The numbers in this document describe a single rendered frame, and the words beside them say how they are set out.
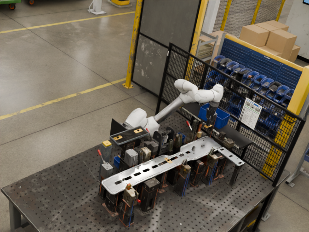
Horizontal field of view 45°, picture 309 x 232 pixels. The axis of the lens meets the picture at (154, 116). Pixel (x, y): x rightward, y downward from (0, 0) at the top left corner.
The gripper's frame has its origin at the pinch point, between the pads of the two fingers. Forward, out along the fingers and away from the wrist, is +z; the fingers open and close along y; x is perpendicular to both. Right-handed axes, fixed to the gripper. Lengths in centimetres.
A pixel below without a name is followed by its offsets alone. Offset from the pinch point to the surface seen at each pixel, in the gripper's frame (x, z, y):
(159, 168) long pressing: -62, 29, 4
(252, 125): 54, 10, 18
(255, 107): 54, -11, 13
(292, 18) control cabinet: 609, 42, -258
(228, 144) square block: 23.3, 25.5, 15.5
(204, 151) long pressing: -4.1, 29.2, 7.9
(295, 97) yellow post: 58, -40, 47
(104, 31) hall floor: 233, 129, -506
